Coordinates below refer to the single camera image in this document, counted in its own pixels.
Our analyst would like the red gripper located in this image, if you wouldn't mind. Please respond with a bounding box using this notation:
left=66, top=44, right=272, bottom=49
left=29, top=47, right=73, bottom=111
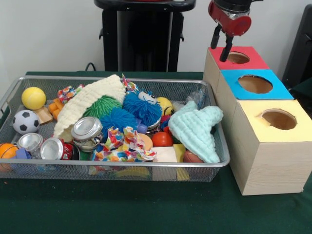
left=208, top=0, right=252, bottom=62

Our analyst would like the light blue quilted cloth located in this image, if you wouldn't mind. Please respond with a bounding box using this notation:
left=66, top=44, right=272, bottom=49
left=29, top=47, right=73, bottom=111
left=168, top=100, right=224, bottom=163

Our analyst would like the cream quilted cloth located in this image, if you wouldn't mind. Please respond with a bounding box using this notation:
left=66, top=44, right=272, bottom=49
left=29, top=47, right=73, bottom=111
left=53, top=74, right=127, bottom=142

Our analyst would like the wooden box with three holes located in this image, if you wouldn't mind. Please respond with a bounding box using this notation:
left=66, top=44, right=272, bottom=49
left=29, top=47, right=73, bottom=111
left=203, top=46, right=308, bottom=196

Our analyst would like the black upright panel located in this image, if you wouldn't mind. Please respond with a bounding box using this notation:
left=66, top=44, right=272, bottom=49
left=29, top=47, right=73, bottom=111
left=282, top=3, right=312, bottom=88

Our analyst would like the blue spiky ball with eyes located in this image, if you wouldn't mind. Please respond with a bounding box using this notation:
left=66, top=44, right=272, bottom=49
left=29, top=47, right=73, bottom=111
left=123, top=89, right=163, bottom=126

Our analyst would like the red rubber ball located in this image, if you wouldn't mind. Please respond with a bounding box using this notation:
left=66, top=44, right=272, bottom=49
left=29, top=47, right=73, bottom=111
left=151, top=132, right=174, bottom=147

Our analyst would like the blue spiky rubber ball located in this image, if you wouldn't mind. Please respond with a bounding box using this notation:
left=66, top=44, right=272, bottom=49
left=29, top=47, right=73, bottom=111
left=99, top=108, right=138, bottom=137

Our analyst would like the green spiky rubber ball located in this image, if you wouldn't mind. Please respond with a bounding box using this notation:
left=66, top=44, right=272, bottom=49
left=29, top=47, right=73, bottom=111
left=82, top=95, right=122, bottom=117

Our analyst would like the colourful patterned cloth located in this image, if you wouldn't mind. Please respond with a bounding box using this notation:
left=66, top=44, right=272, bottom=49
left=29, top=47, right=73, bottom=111
left=92, top=126, right=157, bottom=163

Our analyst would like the dark green table cloth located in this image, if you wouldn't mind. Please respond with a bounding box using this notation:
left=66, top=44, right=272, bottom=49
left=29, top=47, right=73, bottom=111
left=0, top=71, right=312, bottom=234

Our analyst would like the red soda can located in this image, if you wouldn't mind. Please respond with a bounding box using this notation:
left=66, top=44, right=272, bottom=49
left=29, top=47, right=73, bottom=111
left=40, top=137, right=80, bottom=161

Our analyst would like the yellow ball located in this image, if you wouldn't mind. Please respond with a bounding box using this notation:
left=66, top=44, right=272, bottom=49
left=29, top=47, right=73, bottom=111
left=21, top=87, right=47, bottom=110

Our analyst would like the black and white soccer ball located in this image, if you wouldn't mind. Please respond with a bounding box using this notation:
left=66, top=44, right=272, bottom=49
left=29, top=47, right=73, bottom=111
left=12, top=110, right=40, bottom=135

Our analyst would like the orange toy basketball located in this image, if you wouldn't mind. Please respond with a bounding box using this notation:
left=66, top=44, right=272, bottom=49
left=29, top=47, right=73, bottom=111
left=0, top=143, right=19, bottom=159

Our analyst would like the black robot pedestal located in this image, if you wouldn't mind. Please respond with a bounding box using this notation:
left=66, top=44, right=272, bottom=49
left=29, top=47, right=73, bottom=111
left=94, top=0, right=197, bottom=73

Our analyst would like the silver wire mesh bin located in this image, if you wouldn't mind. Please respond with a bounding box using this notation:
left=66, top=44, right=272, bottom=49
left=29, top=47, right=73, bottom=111
left=0, top=75, right=231, bottom=182

